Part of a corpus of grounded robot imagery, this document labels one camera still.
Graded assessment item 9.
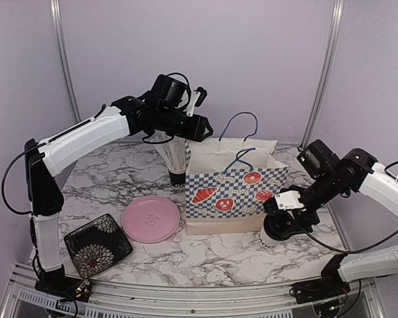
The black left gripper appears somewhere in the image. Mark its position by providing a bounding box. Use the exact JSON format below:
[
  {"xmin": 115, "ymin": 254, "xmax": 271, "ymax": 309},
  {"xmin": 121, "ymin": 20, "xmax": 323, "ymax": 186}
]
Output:
[{"xmin": 156, "ymin": 105, "xmax": 213, "ymax": 140}]

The blue checkered paper bag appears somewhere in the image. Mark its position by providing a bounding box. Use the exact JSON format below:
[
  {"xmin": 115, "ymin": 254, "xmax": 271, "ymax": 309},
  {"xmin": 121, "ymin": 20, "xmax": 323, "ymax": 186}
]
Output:
[{"xmin": 184, "ymin": 111, "xmax": 289, "ymax": 237}]

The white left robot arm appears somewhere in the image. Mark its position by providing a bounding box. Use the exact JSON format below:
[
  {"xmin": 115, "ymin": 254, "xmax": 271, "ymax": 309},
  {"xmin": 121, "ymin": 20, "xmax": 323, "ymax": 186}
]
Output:
[{"xmin": 26, "ymin": 91, "xmax": 213, "ymax": 295}]

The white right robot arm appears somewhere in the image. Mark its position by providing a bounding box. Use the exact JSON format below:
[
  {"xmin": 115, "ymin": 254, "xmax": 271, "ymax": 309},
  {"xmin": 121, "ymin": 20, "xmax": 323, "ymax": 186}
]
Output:
[{"xmin": 274, "ymin": 146, "xmax": 398, "ymax": 286}]

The bundle of wrapped white straws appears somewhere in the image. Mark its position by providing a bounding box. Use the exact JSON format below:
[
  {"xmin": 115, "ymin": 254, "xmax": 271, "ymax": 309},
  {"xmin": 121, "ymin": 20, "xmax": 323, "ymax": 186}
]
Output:
[{"xmin": 151, "ymin": 132, "xmax": 187, "ymax": 174}]

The black cup holding straws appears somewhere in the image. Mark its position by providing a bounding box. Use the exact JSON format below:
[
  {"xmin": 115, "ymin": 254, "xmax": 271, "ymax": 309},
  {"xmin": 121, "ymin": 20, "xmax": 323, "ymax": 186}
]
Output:
[{"xmin": 168, "ymin": 169, "xmax": 186, "ymax": 190}]

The pink round plate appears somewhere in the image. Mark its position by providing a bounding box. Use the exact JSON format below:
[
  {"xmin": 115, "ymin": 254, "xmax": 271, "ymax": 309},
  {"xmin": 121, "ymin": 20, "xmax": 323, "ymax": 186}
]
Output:
[{"xmin": 121, "ymin": 195, "xmax": 180, "ymax": 244}]

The black floral square plate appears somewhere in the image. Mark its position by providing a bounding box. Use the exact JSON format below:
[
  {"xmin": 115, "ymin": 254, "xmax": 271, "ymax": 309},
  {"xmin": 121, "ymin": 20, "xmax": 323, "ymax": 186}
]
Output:
[{"xmin": 64, "ymin": 213, "xmax": 133, "ymax": 278}]

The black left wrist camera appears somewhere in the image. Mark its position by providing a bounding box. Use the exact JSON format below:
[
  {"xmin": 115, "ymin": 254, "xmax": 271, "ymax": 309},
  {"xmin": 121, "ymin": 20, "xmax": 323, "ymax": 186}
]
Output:
[{"xmin": 145, "ymin": 72, "xmax": 208, "ymax": 117}]

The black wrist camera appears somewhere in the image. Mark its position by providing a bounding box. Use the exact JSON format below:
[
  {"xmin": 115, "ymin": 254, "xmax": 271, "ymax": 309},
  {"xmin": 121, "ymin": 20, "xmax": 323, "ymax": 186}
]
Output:
[
  {"xmin": 261, "ymin": 138, "xmax": 339, "ymax": 215},
  {"xmin": 145, "ymin": 72, "xmax": 208, "ymax": 117}
]

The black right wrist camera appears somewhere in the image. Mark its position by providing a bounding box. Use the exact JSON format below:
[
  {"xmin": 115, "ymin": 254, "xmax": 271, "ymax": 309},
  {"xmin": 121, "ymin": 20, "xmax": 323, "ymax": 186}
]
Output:
[{"xmin": 261, "ymin": 138, "xmax": 339, "ymax": 215}]

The right aluminium frame post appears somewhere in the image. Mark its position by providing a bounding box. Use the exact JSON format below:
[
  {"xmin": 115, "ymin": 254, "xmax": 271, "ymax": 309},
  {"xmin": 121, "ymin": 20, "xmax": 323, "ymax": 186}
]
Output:
[{"xmin": 300, "ymin": 0, "xmax": 345, "ymax": 148}]

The aluminium frame post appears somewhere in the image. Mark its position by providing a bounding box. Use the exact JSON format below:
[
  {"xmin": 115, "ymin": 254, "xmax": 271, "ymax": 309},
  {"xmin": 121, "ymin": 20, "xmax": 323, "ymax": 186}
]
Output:
[
  {"xmin": 50, "ymin": 0, "xmax": 82, "ymax": 123},
  {"xmin": 300, "ymin": 0, "xmax": 345, "ymax": 148}
]

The left aluminium frame post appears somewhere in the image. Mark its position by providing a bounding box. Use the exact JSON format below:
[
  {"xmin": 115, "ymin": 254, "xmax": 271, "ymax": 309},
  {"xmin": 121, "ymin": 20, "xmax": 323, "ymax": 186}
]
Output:
[{"xmin": 50, "ymin": 0, "xmax": 82, "ymax": 123}]

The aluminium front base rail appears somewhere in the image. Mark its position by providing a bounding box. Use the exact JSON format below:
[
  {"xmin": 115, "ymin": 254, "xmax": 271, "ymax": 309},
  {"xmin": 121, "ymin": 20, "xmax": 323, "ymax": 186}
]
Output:
[{"xmin": 0, "ymin": 264, "xmax": 385, "ymax": 317}]

